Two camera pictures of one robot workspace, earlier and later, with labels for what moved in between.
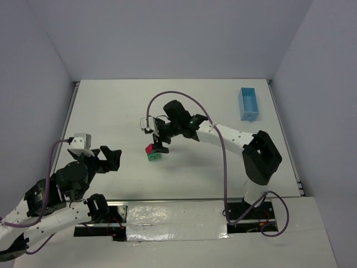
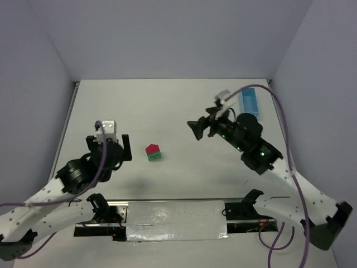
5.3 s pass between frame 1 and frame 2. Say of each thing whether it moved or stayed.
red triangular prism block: stayed
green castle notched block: stayed
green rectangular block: stayed
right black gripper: moved
